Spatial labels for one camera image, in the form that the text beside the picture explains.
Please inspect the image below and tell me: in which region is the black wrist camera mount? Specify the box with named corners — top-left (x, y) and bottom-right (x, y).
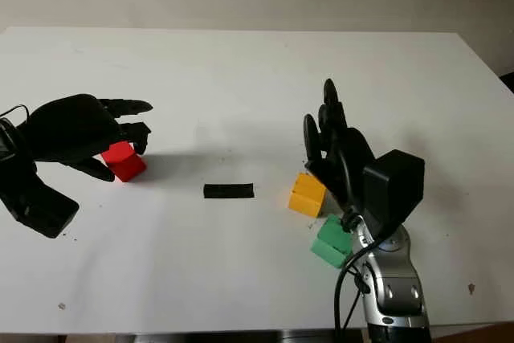
top-left (361, 149), bottom-right (426, 236)
top-left (0, 159), bottom-right (80, 240)

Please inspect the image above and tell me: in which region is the yellow wooden block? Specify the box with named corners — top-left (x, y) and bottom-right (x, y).
top-left (287, 172), bottom-right (328, 219)

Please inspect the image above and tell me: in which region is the green wooden block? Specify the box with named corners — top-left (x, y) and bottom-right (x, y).
top-left (310, 214), bottom-right (355, 269)

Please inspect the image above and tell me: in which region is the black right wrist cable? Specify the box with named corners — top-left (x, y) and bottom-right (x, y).
top-left (332, 142), bottom-right (375, 338)

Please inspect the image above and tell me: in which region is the red wooden block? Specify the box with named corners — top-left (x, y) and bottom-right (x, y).
top-left (100, 141), bottom-right (148, 184)

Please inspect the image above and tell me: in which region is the black tape strip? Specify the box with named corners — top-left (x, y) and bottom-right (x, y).
top-left (202, 182), bottom-right (256, 201)

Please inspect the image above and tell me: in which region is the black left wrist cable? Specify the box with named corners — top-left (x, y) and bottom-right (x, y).
top-left (0, 104), bottom-right (31, 124)

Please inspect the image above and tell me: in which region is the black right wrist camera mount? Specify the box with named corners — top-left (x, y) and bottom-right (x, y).
top-left (361, 149), bottom-right (426, 236)

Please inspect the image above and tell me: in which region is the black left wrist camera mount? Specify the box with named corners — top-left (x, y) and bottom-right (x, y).
top-left (0, 159), bottom-right (80, 240)

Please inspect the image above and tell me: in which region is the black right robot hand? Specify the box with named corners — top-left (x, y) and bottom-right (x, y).
top-left (303, 78), bottom-right (387, 218)

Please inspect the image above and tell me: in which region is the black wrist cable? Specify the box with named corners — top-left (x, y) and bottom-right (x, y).
top-left (0, 104), bottom-right (31, 124)
top-left (332, 142), bottom-right (375, 338)

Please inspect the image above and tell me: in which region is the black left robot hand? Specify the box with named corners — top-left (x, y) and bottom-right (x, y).
top-left (22, 93), bottom-right (154, 184)

